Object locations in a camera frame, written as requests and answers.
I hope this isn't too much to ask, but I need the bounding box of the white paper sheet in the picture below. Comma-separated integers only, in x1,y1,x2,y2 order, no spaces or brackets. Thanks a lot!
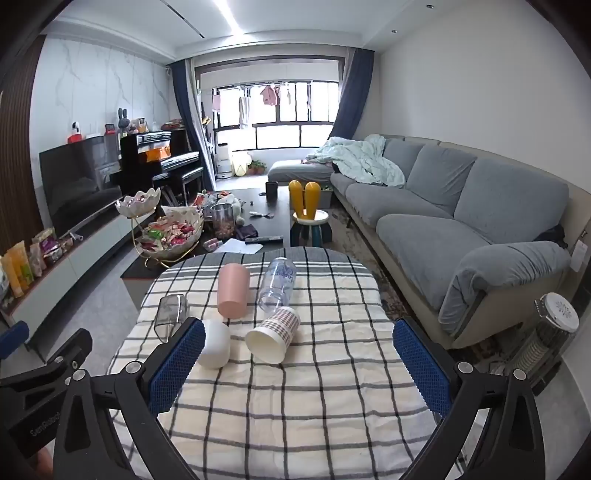
216,239,264,254

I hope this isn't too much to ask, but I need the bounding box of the plaid paper cup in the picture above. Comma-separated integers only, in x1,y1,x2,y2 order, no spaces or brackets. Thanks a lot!
244,305,302,363

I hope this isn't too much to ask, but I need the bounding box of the row of snack packets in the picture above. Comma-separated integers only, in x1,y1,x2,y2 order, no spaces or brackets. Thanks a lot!
0,227,75,298

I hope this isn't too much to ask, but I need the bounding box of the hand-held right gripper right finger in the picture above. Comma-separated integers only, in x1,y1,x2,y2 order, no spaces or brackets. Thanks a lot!
392,316,548,480

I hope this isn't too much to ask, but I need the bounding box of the clear grey cup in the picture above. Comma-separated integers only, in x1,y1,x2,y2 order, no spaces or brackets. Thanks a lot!
154,294,190,343

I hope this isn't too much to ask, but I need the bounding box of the tiered snack bowl stand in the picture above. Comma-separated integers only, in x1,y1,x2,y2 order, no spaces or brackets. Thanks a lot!
115,186,205,269

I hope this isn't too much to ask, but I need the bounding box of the television cabinet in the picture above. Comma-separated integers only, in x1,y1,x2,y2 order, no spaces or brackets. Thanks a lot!
0,213,140,334

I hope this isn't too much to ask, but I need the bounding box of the checked tablecloth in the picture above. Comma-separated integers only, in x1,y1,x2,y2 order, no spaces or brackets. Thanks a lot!
105,246,445,480

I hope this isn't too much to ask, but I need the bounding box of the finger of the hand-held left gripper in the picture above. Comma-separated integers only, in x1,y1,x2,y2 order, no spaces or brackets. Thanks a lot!
0,322,30,359
45,328,93,372

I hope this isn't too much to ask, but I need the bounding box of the black piano bench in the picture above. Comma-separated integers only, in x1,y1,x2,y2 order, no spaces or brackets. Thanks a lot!
177,167,205,204

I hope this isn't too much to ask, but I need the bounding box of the pink plastic cup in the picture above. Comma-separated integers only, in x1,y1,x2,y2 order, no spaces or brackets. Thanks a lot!
217,263,251,320

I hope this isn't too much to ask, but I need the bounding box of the yellow rabbit-ear stool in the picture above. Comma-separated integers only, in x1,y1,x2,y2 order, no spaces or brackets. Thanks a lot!
288,180,333,248

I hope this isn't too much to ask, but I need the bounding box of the white air purifier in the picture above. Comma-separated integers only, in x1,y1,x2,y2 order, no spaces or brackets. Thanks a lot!
215,143,233,179

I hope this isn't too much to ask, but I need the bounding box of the white cup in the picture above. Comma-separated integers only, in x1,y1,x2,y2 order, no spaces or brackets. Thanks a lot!
198,319,232,369

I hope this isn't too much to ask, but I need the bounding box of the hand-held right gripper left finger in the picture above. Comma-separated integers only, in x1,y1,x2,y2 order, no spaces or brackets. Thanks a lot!
53,318,206,480

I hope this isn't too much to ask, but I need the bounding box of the black television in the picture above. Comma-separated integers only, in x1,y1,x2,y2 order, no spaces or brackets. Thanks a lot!
39,134,124,237

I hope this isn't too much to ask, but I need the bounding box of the hanging laundry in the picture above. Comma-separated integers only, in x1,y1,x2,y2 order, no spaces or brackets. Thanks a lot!
211,82,296,131

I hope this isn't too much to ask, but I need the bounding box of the electric heater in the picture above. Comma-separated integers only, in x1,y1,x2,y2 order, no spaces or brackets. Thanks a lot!
490,292,581,394

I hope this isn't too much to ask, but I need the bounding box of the blue curtain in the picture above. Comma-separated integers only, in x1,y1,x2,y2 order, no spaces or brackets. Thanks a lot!
167,58,206,195
332,48,375,140

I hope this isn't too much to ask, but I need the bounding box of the clear jar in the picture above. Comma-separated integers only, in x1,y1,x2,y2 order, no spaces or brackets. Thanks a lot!
211,203,238,240

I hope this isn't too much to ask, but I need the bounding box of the clear plastic bottle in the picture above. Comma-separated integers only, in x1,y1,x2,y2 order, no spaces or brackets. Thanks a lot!
257,257,297,313

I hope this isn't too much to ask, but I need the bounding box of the light green blanket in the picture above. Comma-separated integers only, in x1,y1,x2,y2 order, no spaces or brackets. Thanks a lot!
306,134,407,188

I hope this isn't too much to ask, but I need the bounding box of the grey sofa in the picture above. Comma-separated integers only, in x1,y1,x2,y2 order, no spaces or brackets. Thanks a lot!
267,134,583,350

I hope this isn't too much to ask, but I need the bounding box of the dark coffee table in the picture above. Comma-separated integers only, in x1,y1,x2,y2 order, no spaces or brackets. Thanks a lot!
120,186,292,278

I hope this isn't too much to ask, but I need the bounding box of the black piano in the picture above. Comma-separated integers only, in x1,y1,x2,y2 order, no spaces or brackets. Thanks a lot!
110,130,205,205

